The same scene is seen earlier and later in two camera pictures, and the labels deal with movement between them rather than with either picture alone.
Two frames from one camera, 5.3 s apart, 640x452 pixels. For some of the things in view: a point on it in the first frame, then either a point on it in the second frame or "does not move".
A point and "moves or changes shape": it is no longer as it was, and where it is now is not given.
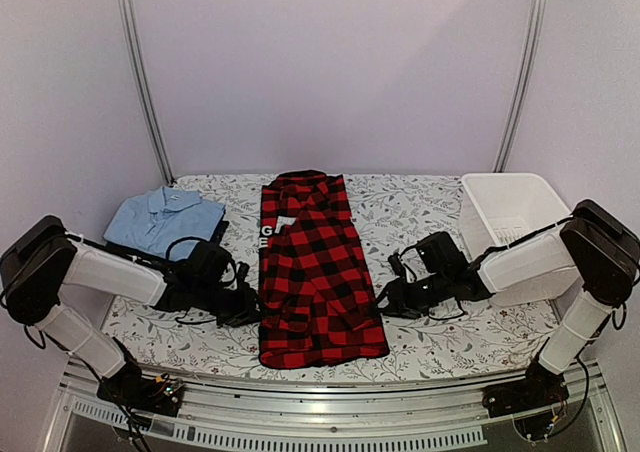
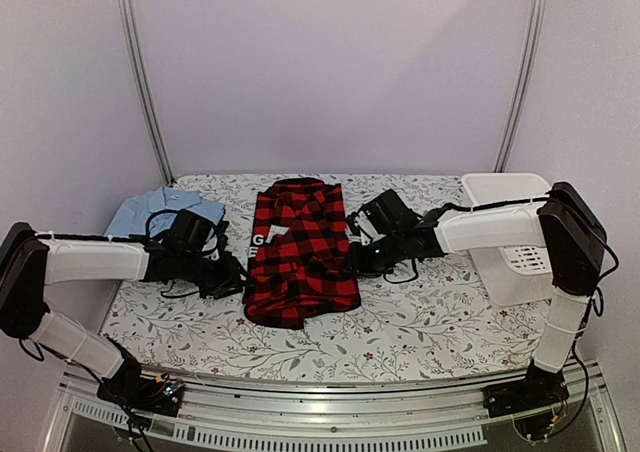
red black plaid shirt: [319, 305] moves or changes shape
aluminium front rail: [437, 418] does not move
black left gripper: [245, 313] -> [230, 279]
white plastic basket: [500, 208] does not move
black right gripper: [399, 299] -> [359, 266]
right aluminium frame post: [525, 69] does not move
